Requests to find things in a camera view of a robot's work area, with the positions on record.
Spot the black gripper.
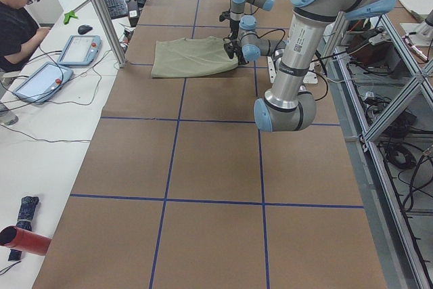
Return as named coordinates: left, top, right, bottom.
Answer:
left=224, top=40, right=247, bottom=65
left=219, top=10, right=240, bottom=37

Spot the olive green long-sleeve shirt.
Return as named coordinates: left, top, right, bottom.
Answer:
left=151, top=37, right=238, bottom=79

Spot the black keyboard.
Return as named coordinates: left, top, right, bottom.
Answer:
left=104, top=0, right=128, bottom=19

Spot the black computer mouse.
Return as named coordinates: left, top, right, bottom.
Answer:
left=77, top=24, right=93, bottom=35

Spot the blue teach pendant far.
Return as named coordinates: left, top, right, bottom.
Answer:
left=57, top=35, right=101, bottom=68

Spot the blue teach pendant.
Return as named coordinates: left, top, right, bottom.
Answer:
left=12, top=62, right=73, bottom=104
left=57, top=35, right=101, bottom=68

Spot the green plastic clamp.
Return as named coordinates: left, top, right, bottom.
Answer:
left=63, top=10, right=78, bottom=25

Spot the blue teach pendant near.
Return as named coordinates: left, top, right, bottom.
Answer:
left=12, top=62, right=73, bottom=104

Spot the seated person in black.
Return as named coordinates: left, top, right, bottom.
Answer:
left=0, top=0, right=51, bottom=126

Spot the folded dark blue umbrella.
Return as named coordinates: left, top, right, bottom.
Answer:
left=8, top=196, right=39, bottom=261

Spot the red cylinder tube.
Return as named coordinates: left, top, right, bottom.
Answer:
left=1, top=226, right=51, bottom=256

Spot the aluminium frame post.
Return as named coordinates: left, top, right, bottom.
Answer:
left=91, top=0, right=126, bottom=68

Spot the aluminium frame side rail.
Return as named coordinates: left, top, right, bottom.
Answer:
left=323, top=8, right=432, bottom=288

